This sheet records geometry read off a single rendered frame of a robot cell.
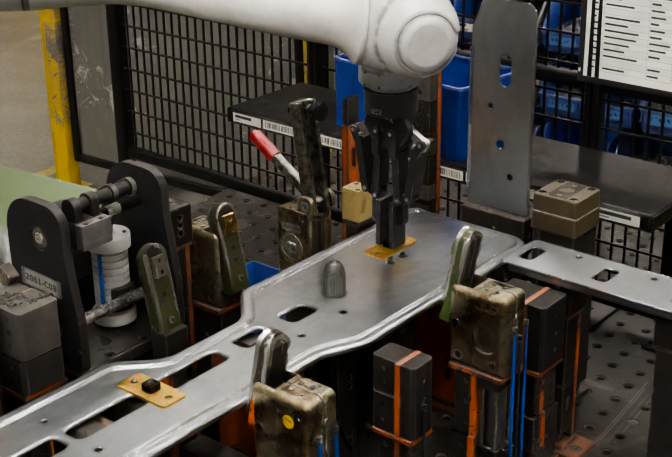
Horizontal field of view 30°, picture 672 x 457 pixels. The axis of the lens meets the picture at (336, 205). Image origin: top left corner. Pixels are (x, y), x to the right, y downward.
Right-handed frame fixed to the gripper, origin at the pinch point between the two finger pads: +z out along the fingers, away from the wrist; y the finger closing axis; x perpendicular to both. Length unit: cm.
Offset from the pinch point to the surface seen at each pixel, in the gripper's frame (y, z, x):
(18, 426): -6, 6, -61
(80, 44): -256, 47, 149
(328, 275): 0.2, 3.2, -14.2
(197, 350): -2.7, 6.1, -36.4
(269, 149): -22.5, -6.2, -0.8
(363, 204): -10.8, 2.5, 7.3
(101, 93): -247, 64, 149
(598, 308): 4, 36, 58
